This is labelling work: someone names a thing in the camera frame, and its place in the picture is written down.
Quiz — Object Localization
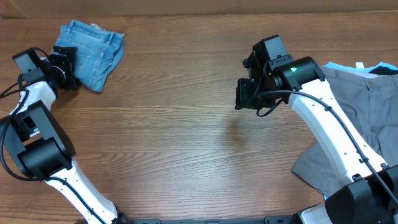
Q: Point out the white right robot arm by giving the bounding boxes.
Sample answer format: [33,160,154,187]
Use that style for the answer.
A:
[235,55,397,223]

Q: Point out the grey trousers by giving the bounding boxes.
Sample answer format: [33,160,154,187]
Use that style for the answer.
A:
[292,62,397,197]

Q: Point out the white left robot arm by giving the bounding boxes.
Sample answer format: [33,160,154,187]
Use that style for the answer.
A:
[1,45,131,224]

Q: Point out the light blue shirt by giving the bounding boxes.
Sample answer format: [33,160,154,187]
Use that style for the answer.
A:
[325,62,397,73]

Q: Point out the light blue denim jeans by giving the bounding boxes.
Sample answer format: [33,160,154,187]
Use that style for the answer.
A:
[55,20,124,93]

